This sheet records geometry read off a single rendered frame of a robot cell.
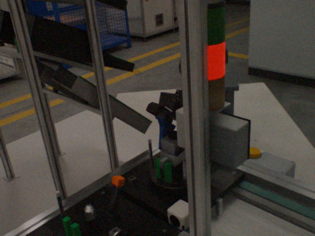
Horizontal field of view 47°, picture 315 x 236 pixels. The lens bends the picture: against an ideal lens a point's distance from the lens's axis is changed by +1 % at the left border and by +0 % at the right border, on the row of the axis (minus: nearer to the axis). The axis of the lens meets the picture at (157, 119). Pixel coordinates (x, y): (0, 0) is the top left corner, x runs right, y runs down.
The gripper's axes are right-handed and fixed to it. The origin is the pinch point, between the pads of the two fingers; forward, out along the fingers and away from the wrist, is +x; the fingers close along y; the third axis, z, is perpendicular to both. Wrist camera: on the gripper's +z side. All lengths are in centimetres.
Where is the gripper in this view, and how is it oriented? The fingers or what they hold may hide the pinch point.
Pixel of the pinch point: (173, 139)
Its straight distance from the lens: 83.6
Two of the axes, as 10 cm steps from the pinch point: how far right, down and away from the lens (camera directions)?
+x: -3.9, 9.1, -0.9
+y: 7.3, 2.5, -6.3
